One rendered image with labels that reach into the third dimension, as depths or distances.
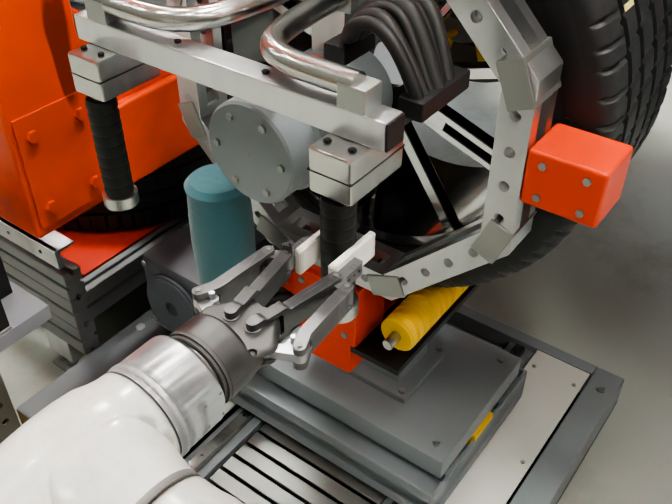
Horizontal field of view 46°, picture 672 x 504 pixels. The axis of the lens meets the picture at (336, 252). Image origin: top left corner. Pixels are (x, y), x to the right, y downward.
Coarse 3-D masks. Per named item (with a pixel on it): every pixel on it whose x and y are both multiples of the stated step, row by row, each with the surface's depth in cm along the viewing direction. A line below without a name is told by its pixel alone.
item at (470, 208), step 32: (224, 32) 115; (256, 32) 119; (480, 64) 95; (448, 128) 103; (480, 128) 101; (416, 160) 108; (480, 160) 102; (384, 192) 125; (416, 192) 125; (448, 192) 123; (480, 192) 119; (384, 224) 118; (416, 224) 116; (448, 224) 111
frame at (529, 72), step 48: (192, 0) 105; (480, 0) 78; (480, 48) 81; (528, 48) 80; (192, 96) 114; (528, 96) 80; (528, 144) 84; (288, 240) 117; (480, 240) 94; (384, 288) 109
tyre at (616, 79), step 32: (544, 0) 83; (576, 0) 81; (608, 0) 82; (640, 0) 88; (576, 32) 83; (608, 32) 82; (640, 32) 89; (576, 64) 85; (608, 64) 83; (640, 64) 89; (576, 96) 86; (608, 96) 85; (640, 96) 93; (608, 128) 87; (640, 128) 98; (544, 224) 98; (576, 224) 97; (512, 256) 104
